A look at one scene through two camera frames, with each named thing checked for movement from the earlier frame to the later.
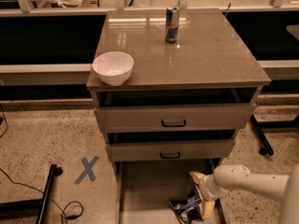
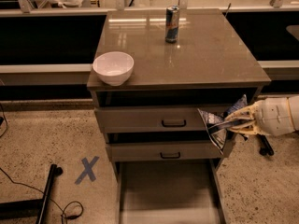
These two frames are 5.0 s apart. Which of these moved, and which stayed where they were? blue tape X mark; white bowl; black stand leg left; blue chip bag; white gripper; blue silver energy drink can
Moved: white gripper; blue chip bag
Stayed: blue silver energy drink can; blue tape X mark; black stand leg left; white bowl
